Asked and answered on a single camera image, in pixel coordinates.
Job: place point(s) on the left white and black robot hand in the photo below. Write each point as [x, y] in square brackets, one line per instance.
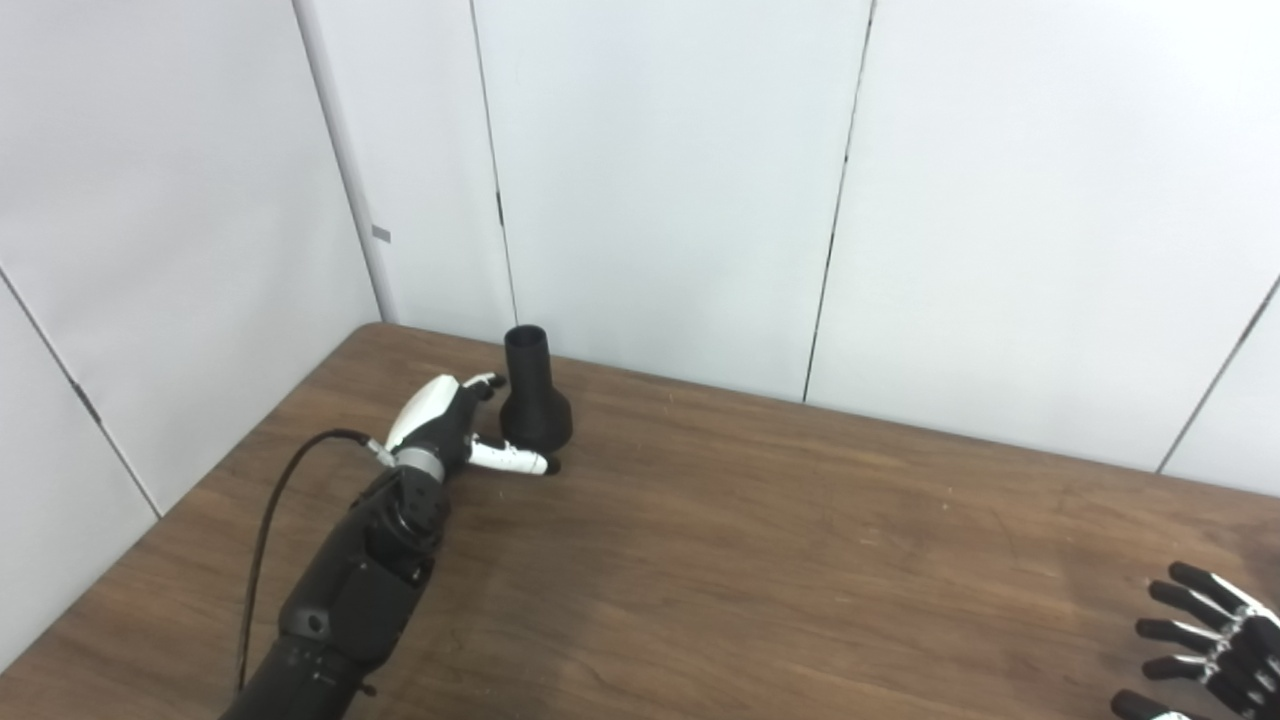
[430, 420]

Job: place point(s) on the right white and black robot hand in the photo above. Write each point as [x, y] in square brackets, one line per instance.
[1245, 660]

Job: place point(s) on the black nozzle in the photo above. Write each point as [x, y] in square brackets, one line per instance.
[535, 410]

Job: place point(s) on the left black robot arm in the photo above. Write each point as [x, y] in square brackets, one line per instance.
[350, 590]

